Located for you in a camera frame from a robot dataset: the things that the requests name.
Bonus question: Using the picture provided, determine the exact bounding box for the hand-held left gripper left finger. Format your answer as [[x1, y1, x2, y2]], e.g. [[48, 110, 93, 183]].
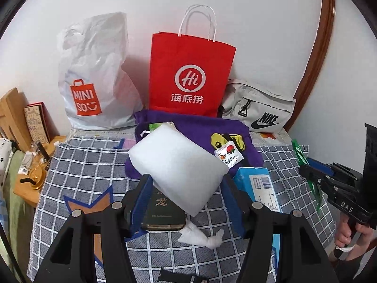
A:
[[34, 174, 154, 283]]

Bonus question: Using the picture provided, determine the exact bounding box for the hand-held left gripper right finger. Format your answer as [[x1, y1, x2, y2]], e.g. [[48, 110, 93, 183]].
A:
[[222, 175, 339, 283]]

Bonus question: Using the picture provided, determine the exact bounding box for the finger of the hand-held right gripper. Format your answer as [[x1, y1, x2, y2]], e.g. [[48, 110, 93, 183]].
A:
[[298, 165, 332, 191], [306, 157, 335, 175]]

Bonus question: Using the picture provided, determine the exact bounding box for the green plastic packet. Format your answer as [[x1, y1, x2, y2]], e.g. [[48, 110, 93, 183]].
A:
[[291, 138, 324, 212]]

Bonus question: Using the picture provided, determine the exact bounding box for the white foam sheet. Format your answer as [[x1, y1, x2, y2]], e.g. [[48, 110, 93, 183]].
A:
[[127, 124, 230, 216]]

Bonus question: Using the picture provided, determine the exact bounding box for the person's right hand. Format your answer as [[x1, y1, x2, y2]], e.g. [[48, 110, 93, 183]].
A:
[[334, 212, 377, 260]]

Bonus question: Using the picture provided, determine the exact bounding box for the dark green tin box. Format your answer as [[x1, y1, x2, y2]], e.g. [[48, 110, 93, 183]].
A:
[[141, 190, 187, 232]]

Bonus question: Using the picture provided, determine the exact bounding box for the blue cardboard box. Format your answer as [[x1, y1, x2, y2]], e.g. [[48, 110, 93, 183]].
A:
[[234, 166, 284, 283]]

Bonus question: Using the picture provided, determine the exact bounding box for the white crumpled tissue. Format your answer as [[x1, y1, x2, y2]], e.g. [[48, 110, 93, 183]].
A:
[[177, 222, 226, 250]]

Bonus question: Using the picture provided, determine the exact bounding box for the orange star with blue border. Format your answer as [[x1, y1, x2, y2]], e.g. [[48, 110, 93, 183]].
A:
[[64, 186, 148, 240]]

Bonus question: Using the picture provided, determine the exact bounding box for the white snack packet red fruit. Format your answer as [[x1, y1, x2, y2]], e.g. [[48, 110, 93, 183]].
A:
[[214, 143, 245, 169]]

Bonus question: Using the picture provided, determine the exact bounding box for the printed white sheet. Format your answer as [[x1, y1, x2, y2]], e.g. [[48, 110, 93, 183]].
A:
[[250, 130, 295, 146]]

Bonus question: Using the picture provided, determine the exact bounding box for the grey checked tablecloth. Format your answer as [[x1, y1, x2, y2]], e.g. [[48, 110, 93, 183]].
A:
[[28, 136, 336, 283]]

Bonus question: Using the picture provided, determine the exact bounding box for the yellow and black pouch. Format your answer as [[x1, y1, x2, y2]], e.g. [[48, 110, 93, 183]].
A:
[[210, 133, 247, 154]]

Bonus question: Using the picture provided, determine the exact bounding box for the black plastic piece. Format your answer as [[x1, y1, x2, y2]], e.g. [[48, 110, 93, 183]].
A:
[[157, 268, 208, 283]]

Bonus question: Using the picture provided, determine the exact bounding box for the grey waist bag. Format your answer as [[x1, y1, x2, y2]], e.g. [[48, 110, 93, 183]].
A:
[[219, 79, 297, 133]]

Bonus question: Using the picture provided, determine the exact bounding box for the purple towel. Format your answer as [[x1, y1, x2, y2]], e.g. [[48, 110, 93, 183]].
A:
[[125, 110, 265, 181]]

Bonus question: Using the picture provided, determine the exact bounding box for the glass teapot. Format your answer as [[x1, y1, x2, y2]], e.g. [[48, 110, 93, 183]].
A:
[[19, 158, 49, 190]]

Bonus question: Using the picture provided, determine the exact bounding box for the dark small bottle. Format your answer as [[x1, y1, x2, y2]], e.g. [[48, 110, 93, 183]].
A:
[[35, 141, 49, 160]]

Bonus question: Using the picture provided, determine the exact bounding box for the wooden nightstand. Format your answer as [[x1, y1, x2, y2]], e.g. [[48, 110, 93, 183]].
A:
[[13, 136, 67, 206]]

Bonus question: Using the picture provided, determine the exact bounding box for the green blanket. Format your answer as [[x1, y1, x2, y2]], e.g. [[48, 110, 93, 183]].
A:
[[4, 150, 37, 245]]

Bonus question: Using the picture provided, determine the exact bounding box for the illustrated notebook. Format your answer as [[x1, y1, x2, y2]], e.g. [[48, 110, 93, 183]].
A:
[[24, 102, 51, 145]]

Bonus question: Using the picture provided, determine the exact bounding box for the white pillow with black flowers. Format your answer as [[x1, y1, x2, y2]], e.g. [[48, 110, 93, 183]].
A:
[[0, 138, 17, 184]]

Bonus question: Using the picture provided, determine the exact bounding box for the white plastic shopping bag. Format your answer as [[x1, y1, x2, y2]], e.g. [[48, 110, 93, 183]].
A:
[[57, 12, 145, 131]]

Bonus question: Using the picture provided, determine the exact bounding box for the red paper bag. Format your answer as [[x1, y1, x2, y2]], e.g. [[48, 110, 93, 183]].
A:
[[149, 4, 237, 118]]

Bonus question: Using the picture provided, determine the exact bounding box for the wooden headboard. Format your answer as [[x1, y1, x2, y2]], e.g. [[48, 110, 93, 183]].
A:
[[0, 88, 32, 151]]

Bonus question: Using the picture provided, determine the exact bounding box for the curved wooden frame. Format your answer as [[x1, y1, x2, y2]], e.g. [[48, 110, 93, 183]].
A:
[[284, 0, 336, 137]]

